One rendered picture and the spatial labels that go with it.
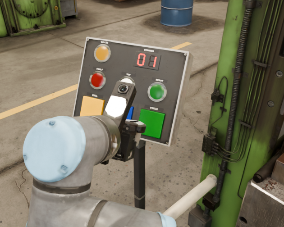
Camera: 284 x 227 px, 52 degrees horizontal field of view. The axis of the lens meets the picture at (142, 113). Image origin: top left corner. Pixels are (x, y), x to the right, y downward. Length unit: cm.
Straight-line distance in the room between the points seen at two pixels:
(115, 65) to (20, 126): 197
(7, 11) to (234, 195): 451
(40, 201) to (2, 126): 240
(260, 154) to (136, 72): 50
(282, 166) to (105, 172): 150
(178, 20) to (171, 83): 448
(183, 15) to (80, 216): 499
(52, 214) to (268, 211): 59
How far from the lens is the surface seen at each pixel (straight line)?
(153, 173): 213
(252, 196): 88
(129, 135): 62
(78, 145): 42
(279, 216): 87
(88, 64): 95
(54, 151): 43
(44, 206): 47
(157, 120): 84
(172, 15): 529
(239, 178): 116
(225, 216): 134
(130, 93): 62
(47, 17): 535
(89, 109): 93
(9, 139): 266
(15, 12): 512
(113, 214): 44
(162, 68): 85
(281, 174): 87
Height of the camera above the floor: 150
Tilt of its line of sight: 33 degrees down
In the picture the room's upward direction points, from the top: straight up
